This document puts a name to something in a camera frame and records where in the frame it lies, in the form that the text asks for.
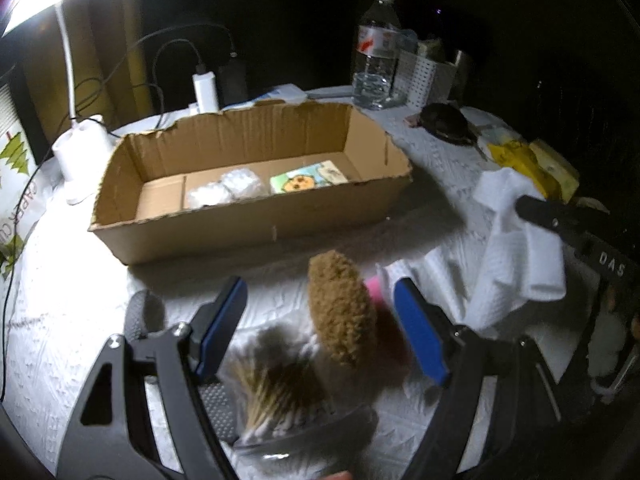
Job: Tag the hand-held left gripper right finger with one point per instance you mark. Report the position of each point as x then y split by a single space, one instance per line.
419 332

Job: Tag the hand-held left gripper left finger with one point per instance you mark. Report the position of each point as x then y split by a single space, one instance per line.
226 322

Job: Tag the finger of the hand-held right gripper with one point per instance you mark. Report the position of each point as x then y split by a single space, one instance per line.
555 212

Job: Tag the white waffle cloth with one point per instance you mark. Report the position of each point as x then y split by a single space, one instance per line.
505 255

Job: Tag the brown fluffy puff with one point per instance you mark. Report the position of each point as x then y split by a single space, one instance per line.
340 305

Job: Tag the cardboard box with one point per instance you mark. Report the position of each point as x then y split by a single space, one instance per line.
250 225

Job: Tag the pink sponge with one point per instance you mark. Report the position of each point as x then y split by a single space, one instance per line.
387 325

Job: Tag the yellow packet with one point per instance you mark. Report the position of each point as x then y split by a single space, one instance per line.
530 165

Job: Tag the grey round sponge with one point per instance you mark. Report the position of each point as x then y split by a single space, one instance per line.
144 314

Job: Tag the bag of cotton swabs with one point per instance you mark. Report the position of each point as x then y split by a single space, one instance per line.
280 390

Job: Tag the white cotton pad bag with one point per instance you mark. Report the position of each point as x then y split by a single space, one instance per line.
244 184
207 195

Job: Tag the dark round pouch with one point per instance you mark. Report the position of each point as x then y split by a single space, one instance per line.
446 122

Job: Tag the white embossed tablecloth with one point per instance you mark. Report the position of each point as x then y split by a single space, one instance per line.
65 305

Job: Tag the cartoon printed packet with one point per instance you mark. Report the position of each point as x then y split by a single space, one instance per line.
305 177

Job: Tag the metal cup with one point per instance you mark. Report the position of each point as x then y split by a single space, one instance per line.
462 75

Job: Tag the white perforated basket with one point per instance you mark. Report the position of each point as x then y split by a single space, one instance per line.
425 72

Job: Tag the white desk lamp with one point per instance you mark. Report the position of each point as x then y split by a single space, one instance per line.
80 150

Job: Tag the white charger plug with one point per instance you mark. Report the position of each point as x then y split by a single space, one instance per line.
206 91

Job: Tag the white paper sheets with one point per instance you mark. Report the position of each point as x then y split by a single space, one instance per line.
280 95

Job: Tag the clear plastic water bottle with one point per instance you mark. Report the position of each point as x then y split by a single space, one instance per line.
376 55

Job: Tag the black power bank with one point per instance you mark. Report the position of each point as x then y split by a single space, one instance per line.
234 82

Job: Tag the tree printed paper bag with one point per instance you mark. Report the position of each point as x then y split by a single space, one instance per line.
15 170

